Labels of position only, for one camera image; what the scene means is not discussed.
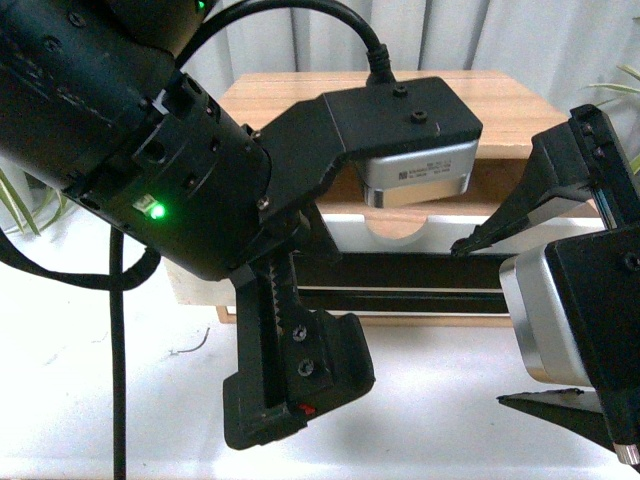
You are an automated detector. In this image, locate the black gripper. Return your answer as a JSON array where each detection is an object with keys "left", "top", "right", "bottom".
[{"left": 69, "top": 75, "right": 375, "bottom": 450}]

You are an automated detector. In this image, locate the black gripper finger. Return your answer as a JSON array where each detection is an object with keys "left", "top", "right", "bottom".
[{"left": 497, "top": 388, "right": 614, "bottom": 452}]

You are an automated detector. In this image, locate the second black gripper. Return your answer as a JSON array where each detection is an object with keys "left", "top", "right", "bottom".
[{"left": 451, "top": 104, "right": 639, "bottom": 256}]

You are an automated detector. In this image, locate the wooden drawer cabinet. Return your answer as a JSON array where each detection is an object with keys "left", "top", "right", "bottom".
[{"left": 164, "top": 71, "right": 571, "bottom": 326}]

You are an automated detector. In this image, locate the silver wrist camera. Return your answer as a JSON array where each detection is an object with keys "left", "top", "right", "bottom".
[
  {"left": 262, "top": 77, "right": 483, "bottom": 214},
  {"left": 498, "top": 219, "right": 640, "bottom": 466}
]

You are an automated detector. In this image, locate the black hanging cable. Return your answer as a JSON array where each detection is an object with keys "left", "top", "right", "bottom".
[{"left": 0, "top": 227, "right": 161, "bottom": 480}]

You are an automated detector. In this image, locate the black upper drawer handle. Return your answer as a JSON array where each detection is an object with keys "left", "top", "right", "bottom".
[{"left": 293, "top": 252, "right": 511, "bottom": 290}]

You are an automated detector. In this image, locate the black drawer handle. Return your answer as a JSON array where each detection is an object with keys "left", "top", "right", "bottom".
[
  {"left": 299, "top": 289, "right": 508, "bottom": 315},
  {"left": 293, "top": 252, "right": 511, "bottom": 290}
]

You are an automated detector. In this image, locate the black lower drawer handle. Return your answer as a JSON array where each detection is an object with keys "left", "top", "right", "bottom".
[{"left": 299, "top": 289, "right": 508, "bottom": 315}]

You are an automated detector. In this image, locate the black camera cable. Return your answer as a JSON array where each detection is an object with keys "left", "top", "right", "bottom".
[{"left": 172, "top": 0, "right": 396, "bottom": 86}]

